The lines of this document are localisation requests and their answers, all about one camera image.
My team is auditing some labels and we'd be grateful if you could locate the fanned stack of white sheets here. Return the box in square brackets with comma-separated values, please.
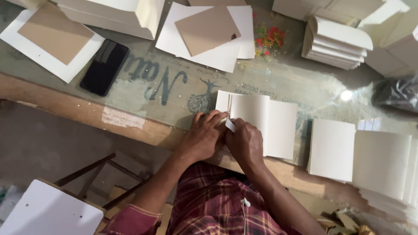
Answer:
[352, 131, 418, 226]

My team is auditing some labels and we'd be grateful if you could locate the brown card with dark spot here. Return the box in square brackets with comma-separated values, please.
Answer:
[175, 5, 242, 57]

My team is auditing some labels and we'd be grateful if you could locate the black smartphone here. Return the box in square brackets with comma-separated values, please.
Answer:
[80, 39, 130, 97]

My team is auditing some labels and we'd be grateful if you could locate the pile of coloured rubber bands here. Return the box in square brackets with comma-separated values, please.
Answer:
[253, 23, 288, 61]

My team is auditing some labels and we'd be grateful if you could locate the white wired earphone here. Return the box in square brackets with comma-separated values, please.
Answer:
[241, 197, 251, 235]

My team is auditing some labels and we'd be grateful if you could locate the dark wooden stool frame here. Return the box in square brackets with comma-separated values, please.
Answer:
[54, 153, 151, 211]

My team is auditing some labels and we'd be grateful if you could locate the narrow white paper sheet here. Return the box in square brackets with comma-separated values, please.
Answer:
[227, 5, 256, 60]

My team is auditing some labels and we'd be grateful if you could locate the thick white paper block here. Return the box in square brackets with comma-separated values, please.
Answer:
[49, 0, 166, 40]

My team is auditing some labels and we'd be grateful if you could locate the heap of cardboard scraps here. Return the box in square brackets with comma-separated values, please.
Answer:
[317, 209, 376, 235]

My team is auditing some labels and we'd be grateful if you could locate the large brown card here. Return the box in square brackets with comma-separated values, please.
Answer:
[17, 2, 95, 66]

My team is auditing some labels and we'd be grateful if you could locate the person's left hand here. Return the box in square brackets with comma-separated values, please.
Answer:
[176, 110, 231, 163]

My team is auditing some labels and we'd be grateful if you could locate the white board with holes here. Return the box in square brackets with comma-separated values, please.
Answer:
[0, 179, 104, 235]

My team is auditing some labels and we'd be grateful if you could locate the stack of folded white booklets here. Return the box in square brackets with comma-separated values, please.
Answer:
[301, 15, 373, 71]

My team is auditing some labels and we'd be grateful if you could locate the white paper booklet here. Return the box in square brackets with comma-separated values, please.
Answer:
[216, 90, 298, 160]
[307, 118, 356, 183]

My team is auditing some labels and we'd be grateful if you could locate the large white paper sheet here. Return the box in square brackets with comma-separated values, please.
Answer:
[0, 8, 105, 84]

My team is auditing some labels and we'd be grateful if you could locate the heap of white paper blocks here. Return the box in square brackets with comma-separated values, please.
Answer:
[272, 0, 418, 78]

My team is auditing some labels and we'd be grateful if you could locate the person's right hand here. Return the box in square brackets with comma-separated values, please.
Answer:
[225, 118, 264, 170]

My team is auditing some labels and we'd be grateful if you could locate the closed white paper booklet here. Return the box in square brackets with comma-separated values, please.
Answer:
[307, 118, 356, 183]

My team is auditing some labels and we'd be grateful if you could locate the red plaid shirt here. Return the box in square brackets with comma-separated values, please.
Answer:
[99, 161, 302, 235]

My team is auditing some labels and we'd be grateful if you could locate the black plastic bag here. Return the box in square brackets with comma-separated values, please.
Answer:
[372, 75, 418, 113]

